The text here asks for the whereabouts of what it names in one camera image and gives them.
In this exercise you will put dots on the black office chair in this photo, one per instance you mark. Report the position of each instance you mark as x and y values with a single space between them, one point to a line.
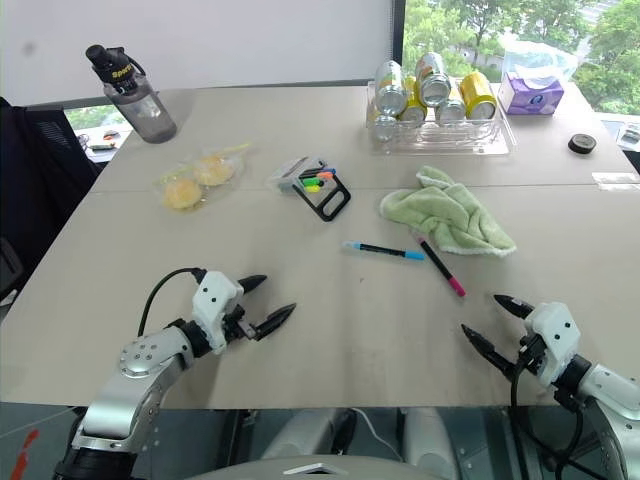
40 190

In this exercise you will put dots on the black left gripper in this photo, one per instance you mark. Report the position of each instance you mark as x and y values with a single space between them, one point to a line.
237 327

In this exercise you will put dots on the silver drink can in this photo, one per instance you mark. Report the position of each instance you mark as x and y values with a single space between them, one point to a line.
451 110

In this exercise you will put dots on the clear plastic can tray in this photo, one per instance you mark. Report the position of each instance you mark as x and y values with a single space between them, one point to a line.
445 140

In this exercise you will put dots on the grey rounded housing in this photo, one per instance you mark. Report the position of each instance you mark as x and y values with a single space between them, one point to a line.
430 440
307 432

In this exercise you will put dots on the silver can with orange print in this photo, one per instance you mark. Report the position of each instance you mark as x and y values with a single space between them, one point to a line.
391 87
433 77

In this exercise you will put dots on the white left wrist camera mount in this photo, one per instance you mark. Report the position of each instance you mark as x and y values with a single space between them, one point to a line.
215 295

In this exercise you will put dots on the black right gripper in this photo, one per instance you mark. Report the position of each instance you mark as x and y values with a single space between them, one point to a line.
532 357

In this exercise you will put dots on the yellow round bread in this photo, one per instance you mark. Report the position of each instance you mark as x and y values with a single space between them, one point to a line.
214 171
181 195

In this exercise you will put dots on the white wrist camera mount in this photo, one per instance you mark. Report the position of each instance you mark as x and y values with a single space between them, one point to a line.
552 325
215 295

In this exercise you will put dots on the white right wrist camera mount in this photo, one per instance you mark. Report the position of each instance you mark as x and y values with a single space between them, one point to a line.
552 325

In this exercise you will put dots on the black tape roll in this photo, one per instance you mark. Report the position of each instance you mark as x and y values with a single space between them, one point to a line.
582 143

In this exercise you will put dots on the purple tissue box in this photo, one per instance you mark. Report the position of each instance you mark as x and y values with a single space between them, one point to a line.
532 95

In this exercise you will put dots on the blue-capped marker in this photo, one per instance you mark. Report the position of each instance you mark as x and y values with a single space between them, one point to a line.
382 250

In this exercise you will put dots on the yellow drink can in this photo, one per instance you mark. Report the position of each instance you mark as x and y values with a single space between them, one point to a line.
413 107
477 95

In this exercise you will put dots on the dark window frame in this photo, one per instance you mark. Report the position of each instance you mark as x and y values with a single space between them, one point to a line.
397 40

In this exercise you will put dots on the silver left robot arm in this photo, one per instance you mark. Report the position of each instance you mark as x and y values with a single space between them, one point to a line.
135 360

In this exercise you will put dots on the grey robot torso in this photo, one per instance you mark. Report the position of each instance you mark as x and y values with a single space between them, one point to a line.
250 470

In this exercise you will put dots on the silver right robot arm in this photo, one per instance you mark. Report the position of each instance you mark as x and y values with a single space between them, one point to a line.
615 395

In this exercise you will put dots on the clear plastic bread bag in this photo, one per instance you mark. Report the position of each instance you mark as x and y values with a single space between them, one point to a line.
200 195

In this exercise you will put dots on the light green towel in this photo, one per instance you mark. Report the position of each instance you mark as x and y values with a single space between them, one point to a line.
450 215

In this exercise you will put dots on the pink and black marker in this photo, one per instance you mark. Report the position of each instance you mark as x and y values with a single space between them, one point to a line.
440 265

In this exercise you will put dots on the grey sports water bottle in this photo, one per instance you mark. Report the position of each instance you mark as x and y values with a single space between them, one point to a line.
140 110

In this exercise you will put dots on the black marker holder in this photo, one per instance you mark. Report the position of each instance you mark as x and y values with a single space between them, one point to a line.
312 201

